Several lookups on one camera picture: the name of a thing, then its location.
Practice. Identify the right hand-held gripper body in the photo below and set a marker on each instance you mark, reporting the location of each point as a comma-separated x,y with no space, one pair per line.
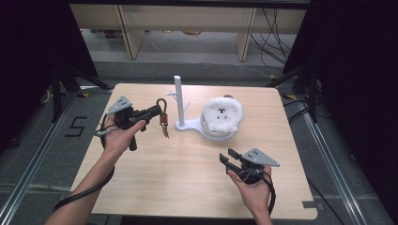
258,157

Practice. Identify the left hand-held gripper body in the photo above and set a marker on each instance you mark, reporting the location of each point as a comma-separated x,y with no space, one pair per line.
125,115

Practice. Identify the white stand with post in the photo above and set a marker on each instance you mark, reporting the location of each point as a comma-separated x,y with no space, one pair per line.
179,100

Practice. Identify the white fluffy zip pouch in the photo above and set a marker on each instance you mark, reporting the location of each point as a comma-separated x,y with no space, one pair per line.
222,112

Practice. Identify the person's left hand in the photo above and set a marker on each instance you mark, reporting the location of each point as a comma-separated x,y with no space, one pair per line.
117,140

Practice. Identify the person's right hand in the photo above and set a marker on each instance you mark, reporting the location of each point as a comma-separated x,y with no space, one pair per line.
255,193

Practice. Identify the black metal stand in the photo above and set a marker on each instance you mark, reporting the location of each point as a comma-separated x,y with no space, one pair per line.
58,90
311,93

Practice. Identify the light wooden shelf unit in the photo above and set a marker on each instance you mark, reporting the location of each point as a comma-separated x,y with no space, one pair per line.
134,31

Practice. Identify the black curtain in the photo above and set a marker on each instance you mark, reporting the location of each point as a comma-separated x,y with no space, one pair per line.
28,47
356,62

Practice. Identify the aluminium floor rail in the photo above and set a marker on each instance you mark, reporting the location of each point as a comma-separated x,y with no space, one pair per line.
334,168
34,162

